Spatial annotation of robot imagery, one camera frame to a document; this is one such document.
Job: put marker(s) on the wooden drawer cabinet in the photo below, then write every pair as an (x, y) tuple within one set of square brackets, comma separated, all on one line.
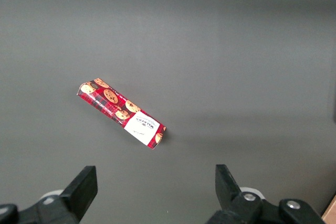
[(331, 214)]

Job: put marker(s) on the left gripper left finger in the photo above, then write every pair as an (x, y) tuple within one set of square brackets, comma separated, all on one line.
[(78, 195)]

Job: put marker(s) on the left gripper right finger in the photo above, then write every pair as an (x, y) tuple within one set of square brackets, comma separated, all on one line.
[(231, 195)]

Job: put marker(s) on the red cookie box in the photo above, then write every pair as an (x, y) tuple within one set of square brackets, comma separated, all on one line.
[(115, 103)]

